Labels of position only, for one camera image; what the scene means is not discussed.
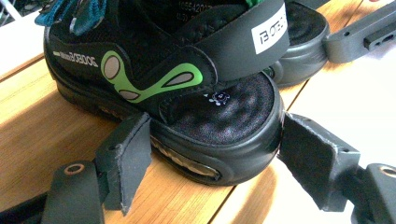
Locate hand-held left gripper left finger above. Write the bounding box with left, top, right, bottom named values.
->
left=94, top=111, right=153, bottom=217

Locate black sandal with green marks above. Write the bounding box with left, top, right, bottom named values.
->
left=268, top=1, right=331, bottom=89
left=35, top=0, right=291, bottom=187

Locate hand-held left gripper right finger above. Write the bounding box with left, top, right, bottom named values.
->
left=276, top=112, right=362, bottom=213

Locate wooden slatted rack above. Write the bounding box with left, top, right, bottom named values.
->
left=0, top=0, right=375, bottom=224

